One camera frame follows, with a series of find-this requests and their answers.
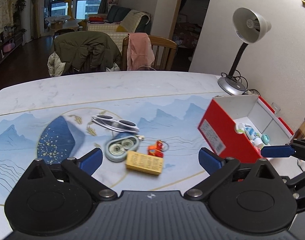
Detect teal round eraser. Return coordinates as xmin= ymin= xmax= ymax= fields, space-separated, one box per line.
xmin=261 ymin=134 xmax=270 ymax=145

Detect dark tv cabinet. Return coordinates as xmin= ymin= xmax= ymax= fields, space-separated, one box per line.
xmin=0 ymin=31 xmax=23 ymax=64

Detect white quilted jacket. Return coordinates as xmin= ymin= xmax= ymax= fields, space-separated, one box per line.
xmin=47 ymin=52 xmax=66 ymax=77

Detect white desk lamp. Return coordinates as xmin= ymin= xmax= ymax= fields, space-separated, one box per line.
xmin=217 ymin=6 xmax=273 ymax=96

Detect red cardboard box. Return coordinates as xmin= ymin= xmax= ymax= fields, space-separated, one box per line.
xmin=198 ymin=95 xmax=294 ymax=163

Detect orange toy keychain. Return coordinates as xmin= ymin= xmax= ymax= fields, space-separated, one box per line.
xmin=148 ymin=140 xmax=169 ymax=158

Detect pink cloth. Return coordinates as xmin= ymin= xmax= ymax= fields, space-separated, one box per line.
xmin=126 ymin=33 xmax=155 ymax=71

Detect sofa with blankets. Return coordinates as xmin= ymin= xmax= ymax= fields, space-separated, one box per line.
xmin=86 ymin=5 xmax=152 ymax=50

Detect blue mountain table mat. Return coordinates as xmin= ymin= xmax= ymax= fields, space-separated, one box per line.
xmin=0 ymin=93 xmax=213 ymax=205

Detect white blue toothpaste tube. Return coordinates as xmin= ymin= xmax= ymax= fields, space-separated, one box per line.
xmin=239 ymin=123 xmax=264 ymax=148

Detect folded sunglasses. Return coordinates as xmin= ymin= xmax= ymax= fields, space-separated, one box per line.
xmin=92 ymin=114 xmax=139 ymax=133

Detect wooden chair with pink cloth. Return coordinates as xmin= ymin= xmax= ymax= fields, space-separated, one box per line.
xmin=120 ymin=35 xmax=177 ymax=71

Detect olive green jacket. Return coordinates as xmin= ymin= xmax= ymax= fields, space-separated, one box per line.
xmin=50 ymin=31 xmax=121 ymax=75

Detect yellow small box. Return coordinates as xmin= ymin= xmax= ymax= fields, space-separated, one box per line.
xmin=125 ymin=151 xmax=164 ymax=176

